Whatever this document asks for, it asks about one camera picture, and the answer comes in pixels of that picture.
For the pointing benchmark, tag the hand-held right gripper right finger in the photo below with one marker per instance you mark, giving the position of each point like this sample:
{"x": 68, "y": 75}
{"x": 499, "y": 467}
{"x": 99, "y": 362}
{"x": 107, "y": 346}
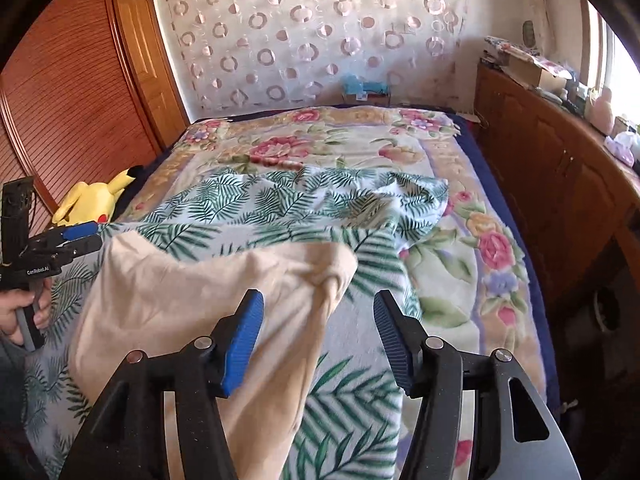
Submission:
{"x": 395, "y": 350}

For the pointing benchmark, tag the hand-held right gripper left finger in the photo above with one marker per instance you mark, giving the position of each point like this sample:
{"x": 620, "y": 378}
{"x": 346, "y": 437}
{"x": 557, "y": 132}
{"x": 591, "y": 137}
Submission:
{"x": 242, "y": 350}

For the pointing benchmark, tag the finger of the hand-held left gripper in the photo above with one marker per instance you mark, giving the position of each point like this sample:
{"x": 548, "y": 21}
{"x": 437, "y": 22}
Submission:
{"x": 80, "y": 231}
{"x": 82, "y": 247}

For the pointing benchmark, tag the beige printed t-shirt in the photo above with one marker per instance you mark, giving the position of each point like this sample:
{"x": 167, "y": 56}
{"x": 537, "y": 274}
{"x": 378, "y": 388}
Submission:
{"x": 175, "y": 300}

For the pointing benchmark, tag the person's left hand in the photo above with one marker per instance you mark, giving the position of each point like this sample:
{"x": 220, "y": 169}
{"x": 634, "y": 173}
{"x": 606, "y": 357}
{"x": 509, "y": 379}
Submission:
{"x": 15, "y": 305}

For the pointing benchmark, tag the yellow plush toy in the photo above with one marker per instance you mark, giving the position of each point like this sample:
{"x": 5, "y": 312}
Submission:
{"x": 90, "y": 200}

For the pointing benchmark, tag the floral blanket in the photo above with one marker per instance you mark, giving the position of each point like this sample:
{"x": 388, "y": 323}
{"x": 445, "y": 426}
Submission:
{"x": 450, "y": 270}

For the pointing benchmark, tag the wooden louvred wardrobe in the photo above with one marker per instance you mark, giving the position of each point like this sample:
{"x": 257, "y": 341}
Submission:
{"x": 60, "y": 85}

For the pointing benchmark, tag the leaf-print bed sheet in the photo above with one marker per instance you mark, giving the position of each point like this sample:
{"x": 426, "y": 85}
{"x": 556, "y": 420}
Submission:
{"x": 280, "y": 200}

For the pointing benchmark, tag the wooden door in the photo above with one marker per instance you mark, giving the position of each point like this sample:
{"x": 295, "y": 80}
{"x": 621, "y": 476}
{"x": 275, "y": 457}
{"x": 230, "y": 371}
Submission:
{"x": 150, "y": 60}

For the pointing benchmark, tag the long wooden cabinet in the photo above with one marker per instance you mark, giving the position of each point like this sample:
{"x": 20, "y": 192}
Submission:
{"x": 540, "y": 160}

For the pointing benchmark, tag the blue box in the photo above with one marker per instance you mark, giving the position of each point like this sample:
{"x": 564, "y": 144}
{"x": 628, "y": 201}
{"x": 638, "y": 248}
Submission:
{"x": 355, "y": 85}

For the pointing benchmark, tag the circle-pattern sheer curtain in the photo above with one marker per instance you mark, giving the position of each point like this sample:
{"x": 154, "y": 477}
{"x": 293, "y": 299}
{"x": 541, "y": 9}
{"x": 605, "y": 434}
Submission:
{"x": 310, "y": 35}

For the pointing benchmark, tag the white plastic bag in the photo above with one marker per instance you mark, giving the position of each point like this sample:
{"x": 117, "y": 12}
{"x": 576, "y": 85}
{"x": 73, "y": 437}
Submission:
{"x": 620, "y": 147}

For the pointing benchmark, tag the cardboard box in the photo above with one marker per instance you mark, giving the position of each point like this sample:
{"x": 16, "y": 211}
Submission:
{"x": 530, "y": 72}

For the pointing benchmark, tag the small desk fan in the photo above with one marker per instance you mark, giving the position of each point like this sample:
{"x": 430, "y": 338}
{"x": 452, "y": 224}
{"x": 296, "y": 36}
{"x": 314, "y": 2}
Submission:
{"x": 528, "y": 31}

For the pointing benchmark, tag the window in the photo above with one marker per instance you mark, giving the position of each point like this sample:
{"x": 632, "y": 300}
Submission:
{"x": 620, "y": 75}

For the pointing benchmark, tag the white patterned window curtain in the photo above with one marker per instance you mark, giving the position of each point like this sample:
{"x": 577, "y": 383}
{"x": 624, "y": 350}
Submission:
{"x": 537, "y": 5}

